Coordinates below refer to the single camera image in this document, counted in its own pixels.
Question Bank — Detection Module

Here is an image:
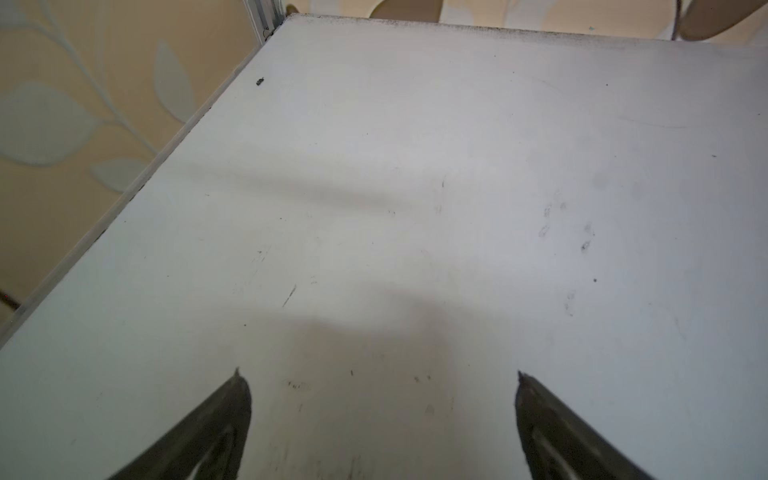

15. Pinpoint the aluminium cage frame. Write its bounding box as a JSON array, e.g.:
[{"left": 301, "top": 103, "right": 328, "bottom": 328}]
[{"left": 243, "top": 0, "right": 286, "bottom": 45}]

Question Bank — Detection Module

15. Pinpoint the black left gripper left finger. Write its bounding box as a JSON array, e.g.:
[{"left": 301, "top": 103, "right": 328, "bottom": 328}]
[{"left": 112, "top": 372, "right": 252, "bottom": 479}]

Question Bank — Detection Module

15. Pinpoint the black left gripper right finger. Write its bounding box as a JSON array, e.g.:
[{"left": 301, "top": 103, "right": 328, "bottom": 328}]
[{"left": 515, "top": 372, "right": 651, "bottom": 480}]

